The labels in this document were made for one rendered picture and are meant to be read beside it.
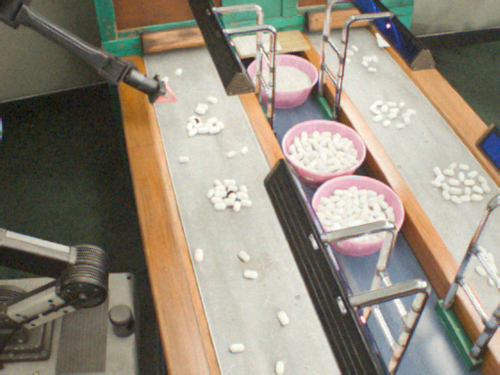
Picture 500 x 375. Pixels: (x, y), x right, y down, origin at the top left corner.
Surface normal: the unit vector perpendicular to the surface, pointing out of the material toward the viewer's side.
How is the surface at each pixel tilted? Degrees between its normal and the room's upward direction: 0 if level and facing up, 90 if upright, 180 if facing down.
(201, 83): 0
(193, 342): 0
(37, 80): 90
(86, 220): 0
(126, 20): 90
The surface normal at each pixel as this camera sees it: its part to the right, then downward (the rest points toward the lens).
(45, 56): 0.28, 0.66
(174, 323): 0.00, -0.72
